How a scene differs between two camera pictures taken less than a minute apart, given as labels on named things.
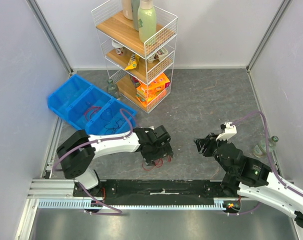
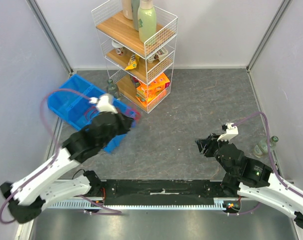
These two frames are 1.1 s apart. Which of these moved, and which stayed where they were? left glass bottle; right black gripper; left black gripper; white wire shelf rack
Moved: left black gripper
Stayed: left glass bottle; right black gripper; white wire shelf rack
